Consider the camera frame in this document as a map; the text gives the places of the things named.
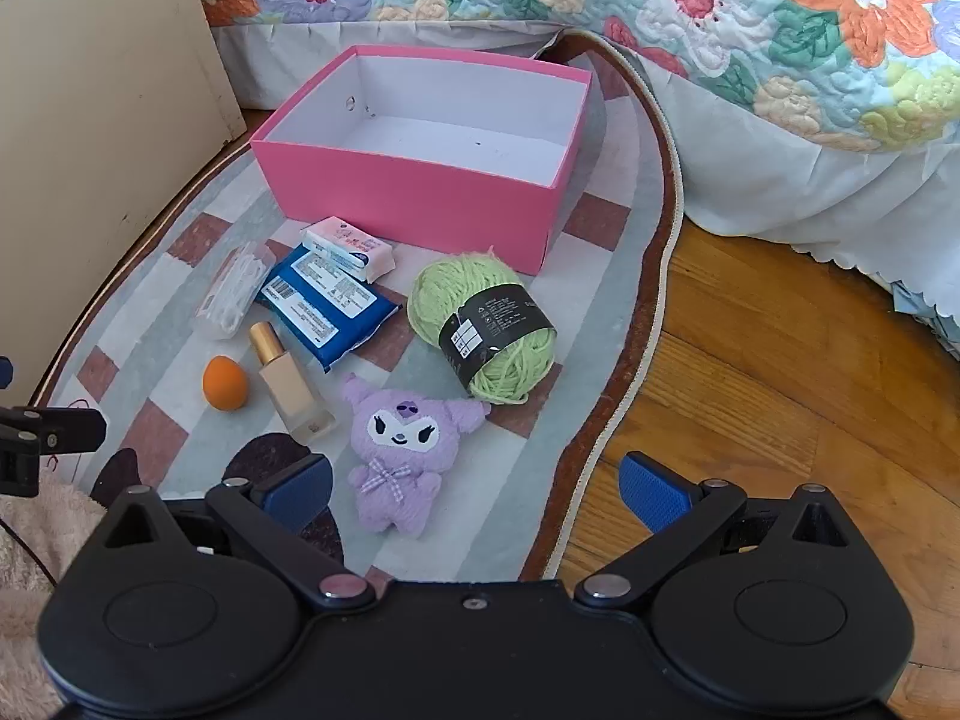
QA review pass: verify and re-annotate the pink white tissue pack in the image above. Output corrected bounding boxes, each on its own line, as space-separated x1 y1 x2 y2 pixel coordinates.
301 216 396 284

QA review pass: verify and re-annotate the orange makeup sponge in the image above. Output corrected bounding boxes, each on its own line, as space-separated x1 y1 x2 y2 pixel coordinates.
202 356 247 412

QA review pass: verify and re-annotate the cotton swab box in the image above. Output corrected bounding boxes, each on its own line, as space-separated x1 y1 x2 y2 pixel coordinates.
193 240 277 338

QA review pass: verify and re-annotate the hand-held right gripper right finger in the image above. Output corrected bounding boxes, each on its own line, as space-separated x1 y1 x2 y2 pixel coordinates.
574 451 856 608

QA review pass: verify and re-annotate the striped checkered rug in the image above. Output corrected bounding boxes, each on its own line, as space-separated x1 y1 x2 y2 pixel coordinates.
30 30 683 582

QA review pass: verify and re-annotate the blue wet wipes pack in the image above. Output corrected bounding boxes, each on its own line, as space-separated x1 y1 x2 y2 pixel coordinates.
257 244 404 374

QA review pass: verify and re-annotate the green yarn ball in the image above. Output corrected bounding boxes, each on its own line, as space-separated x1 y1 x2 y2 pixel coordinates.
407 246 560 404

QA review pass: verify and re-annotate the grey blue fabric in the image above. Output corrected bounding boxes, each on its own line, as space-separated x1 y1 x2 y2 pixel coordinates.
892 277 960 362

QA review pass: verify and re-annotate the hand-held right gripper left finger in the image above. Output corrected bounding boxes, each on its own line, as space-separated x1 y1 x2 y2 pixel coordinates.
101 454 376 612

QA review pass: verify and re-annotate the white bed skirt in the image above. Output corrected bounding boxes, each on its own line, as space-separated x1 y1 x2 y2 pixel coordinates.
210 19 960 293

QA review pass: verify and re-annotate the purple plush toy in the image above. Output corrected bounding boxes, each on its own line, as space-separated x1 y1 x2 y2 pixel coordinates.
343 373 492 537

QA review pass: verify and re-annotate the pink cardboard box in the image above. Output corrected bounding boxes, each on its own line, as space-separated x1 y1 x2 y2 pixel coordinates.
250 45 593 277

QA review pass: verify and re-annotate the foundation bottle with gold cap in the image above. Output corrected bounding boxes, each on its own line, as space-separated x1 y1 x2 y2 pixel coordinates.
249 321 340 445

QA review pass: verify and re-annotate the black cable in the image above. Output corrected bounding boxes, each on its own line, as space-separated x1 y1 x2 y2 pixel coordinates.
0 517 59 587

